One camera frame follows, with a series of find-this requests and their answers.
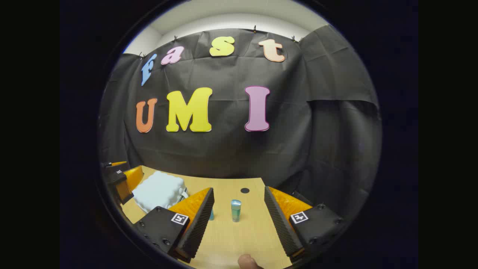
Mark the black backdrop cloth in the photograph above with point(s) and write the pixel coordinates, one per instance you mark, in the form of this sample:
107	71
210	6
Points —
231	149

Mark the blue-capped teal skincare bottle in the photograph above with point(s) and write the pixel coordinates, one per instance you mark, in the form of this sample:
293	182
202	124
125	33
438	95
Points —
236	211

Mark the white quilted suitcase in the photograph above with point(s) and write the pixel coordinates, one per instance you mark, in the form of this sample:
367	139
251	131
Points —
157	190

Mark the slim light blue skincare tube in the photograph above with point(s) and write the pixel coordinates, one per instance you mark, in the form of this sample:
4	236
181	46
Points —
211	216

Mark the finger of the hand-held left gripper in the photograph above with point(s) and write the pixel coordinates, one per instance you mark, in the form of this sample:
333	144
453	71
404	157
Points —
125	185
115	168

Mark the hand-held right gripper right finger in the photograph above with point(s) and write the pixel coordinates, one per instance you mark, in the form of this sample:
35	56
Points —
278	220

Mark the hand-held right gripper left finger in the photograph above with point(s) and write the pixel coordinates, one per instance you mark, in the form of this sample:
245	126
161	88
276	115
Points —
201	220

